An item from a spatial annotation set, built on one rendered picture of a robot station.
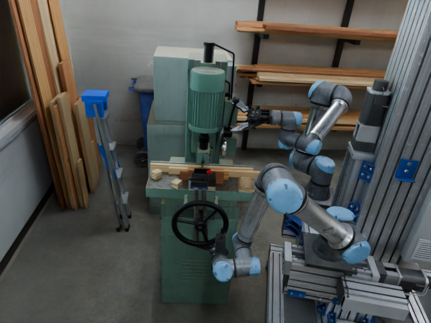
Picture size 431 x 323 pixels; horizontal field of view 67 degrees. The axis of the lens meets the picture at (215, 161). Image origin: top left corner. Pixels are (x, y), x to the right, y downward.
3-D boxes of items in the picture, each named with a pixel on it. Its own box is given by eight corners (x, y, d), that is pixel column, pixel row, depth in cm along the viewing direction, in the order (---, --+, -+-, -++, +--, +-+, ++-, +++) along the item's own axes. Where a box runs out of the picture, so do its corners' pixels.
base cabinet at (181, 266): (160, 303, 216) (159, 217, 183) (169, 243, 267) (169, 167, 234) (228, 304, 218) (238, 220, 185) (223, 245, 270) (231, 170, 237)
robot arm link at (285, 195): (362, 229, 140) (276, 159, 120) (380, 254, 127) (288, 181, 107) (340, 246, 144) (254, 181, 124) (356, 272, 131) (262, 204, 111)
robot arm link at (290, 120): (301, 131, 162) (304, 115, 158) (279, 129, 161) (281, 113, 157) (297, 125, 169) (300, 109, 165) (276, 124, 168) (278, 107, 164)
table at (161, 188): (142, 207, 168) (141, 197, 165) (151, 177, 195) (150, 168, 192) (258, 212, 172) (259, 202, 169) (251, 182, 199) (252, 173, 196)
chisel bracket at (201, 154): (196, 166, 182) (197, 152, 178) (196, 154, 194) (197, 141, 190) (209, 166, 182) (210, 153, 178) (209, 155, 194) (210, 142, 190)
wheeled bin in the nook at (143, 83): (131, 169, 367) (126, 85, 322) (135, 149, 414) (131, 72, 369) (188, 169, 377) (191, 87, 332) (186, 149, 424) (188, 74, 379)
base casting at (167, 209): (160, 216, 183) (160, 203, 179) (169, 167, 234) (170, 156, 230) (238, 220, 186) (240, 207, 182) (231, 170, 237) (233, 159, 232)
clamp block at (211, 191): (186, 204, 168) (186, 190, 164) (187, 190, 180) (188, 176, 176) (215, 206, 169) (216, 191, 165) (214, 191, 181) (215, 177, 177)
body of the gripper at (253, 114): (248, 104, 158) (272, 106, 159) (245, 112, 166) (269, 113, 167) (248, 118, 156) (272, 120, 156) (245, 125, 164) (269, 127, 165)
